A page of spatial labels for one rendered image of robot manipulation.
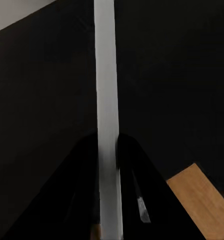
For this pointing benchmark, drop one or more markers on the pen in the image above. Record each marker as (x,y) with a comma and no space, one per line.
(108,147)

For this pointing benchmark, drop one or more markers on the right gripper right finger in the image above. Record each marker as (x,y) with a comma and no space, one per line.
(169,219)

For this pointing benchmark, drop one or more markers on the desk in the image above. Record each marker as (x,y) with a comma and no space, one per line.
(170,91)

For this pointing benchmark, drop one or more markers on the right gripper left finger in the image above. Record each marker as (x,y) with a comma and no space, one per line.
(44,217)

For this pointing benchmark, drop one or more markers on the desktop computer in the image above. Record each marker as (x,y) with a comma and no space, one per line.
(144,216)

